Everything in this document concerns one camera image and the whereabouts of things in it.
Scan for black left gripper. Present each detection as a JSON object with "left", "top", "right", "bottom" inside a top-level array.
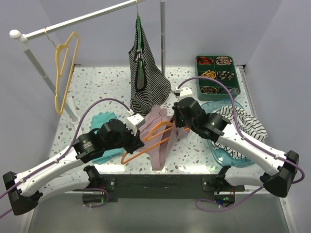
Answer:
[{"left": 105, "top": 124, "right": 144, "bottom": 154}]

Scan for orange plastic hanger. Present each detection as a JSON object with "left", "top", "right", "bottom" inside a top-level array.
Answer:
[{"left": 121, "top": 105, "right": 191, "bottom": 165}]

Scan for pink tank top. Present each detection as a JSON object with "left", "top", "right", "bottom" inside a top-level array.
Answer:
[{"left": 140, "top": 104, "right": 188, "bottom": 171}]

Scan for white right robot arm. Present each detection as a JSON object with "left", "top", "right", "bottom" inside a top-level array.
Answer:
[{"left": 172, "top": 97, "right": 299, "bottom": 198}]

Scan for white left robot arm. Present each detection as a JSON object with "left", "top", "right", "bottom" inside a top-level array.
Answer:
[{"left": 3, "top": 116, "right": 145, "bottom": 216}]

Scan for black white striped tank top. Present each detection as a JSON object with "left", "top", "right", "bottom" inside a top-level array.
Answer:
[{"left": 128, "top": 20, "right": 171, "bottom": 116}]

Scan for green plastic hanger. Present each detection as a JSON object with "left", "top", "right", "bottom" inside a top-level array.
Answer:
[{"left": 136, "top": 1, "right": 144, "bottom": 89}]

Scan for yellow plastic hanger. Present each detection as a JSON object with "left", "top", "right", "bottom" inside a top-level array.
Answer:
[{"left": 53, "top": 27, "right": 80, "bottom": 115}]

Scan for blue transparent plastic basin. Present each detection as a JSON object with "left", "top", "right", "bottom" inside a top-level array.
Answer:
[{"left": 201, "top": 99, "right": 253, "bottom": 167}]

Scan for teal folded garment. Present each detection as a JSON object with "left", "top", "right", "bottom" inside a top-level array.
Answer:
[{"left": 90, "top": 112, "right": 124, "bottom": 165}]

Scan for grey cloth piece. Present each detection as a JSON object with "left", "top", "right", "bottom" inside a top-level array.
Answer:
[{"left": 219, "top": 88, "right": 240, "bottom": 98}]

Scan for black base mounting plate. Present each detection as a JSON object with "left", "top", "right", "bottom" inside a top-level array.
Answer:
[{"left": 89, "top": 174, "right": 245, "bottom": 202}]

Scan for green compartment tray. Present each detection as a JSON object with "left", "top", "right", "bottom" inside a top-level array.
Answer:
[{"left": 195, "top": 55, "right": 241, "bottom": 101}]

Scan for white black striped garment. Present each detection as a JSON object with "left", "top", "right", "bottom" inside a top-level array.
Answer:
[{"left": 211, "top": 105, "right": 268, "bottom": 160}]

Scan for white clothes rack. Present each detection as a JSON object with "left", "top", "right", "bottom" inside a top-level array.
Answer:
[{"left": 9, "top": 0, "right": 186, "bottom": 124}]

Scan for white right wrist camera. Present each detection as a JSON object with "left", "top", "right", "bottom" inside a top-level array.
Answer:
[{"left": 174, "top": 87, "right": 193, "bottom": 98}]

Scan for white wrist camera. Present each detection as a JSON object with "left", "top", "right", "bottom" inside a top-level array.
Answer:
[
  {"left": 126, "top": 114, "right": 145, "bottom": 128},
  {"left": 174, "top": 87, "right": 193, "bottom": 98}
]

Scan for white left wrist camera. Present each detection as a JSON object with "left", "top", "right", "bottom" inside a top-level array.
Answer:
[{"left": 126, "top": 114, "right": 145, "bottom": 128}]

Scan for brown leopard hair ties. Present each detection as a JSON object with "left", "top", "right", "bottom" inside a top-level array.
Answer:
[{"left": 200, "top": 86, "right": 218, "bottom": 95}]

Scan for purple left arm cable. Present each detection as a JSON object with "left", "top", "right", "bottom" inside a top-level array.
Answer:
[{"left": 0, "top": 98, "right": 134, "bottom": 219}]

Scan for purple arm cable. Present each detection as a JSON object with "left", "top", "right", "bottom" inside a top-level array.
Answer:
[
  {"left": 176, "top": 76, "right": 306, "bottom": 187},
  {"left": 0, "top": 98, "right": 134, "bottom": 219}
]

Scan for yellow hair ties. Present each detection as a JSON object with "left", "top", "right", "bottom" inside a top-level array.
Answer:
[{"left": 198, "top": 70, "right": 217, "bottom": 80}]

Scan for black floral hair ties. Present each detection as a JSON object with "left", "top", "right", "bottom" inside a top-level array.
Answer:
[{"left": 216, "top": 70, "right": 235, "bottom": 80}]

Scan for orange black hair ties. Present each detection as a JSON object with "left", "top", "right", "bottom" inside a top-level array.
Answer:
[{"left": 196, "top": 56, "right": 214, "bottom": 66}]

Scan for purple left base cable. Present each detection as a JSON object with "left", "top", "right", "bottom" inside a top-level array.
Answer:
[{"left": 82, "top": 186, "right": 109, "bottom": 209}]

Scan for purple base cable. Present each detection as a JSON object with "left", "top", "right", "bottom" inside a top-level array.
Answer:
[
  {"left": 195, "top": 185, "right": 265, "bottom": 214},
  {"left": 82, "top": 186, "right": 109, "bottom": 209}
]

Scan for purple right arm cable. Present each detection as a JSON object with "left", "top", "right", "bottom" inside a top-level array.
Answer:
[{"left": 176, "top": 76, "right": 306, "bottom": 187}]

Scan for pink black patterned hair ties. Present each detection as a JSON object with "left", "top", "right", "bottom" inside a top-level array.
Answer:
[{"left": 215, "top": 56, "right": 233, "bottom": 66}]

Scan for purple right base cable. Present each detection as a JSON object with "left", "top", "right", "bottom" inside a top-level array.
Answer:
[{"left": 195, "top": 185, "right": 265, "bottom": 214}]

